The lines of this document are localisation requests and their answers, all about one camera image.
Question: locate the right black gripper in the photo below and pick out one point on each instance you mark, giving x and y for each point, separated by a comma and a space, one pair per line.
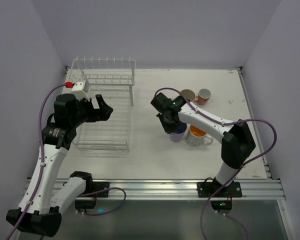
166, 120

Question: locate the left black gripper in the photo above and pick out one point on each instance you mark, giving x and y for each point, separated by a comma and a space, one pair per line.
94, 113

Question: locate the lavender cup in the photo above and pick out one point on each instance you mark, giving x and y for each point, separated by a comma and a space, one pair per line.
178, 134

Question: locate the beige cup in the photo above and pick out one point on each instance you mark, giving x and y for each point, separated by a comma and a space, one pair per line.
189, 94

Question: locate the floral white mug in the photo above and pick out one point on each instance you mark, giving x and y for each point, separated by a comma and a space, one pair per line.
196, 137

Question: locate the pink coffee mug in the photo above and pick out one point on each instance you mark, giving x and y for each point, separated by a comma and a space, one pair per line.
202, 97

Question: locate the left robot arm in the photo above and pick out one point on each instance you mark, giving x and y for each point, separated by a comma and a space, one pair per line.
40, 212

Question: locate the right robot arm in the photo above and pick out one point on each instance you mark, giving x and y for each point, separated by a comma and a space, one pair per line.
236, 139

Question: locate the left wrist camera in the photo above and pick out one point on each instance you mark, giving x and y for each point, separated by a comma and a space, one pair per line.
79, 89

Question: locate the white wire dish rack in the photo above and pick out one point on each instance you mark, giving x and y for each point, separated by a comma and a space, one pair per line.
110, 87

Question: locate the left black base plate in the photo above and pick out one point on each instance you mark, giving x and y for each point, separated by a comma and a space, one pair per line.
96, 189

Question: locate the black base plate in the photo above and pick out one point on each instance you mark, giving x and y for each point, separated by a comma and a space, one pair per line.
210, 185
96, 189

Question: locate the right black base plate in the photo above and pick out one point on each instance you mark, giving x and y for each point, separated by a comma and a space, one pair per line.
210, 185

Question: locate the aluminium front rail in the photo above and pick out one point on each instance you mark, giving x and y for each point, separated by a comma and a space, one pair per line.
188, 190

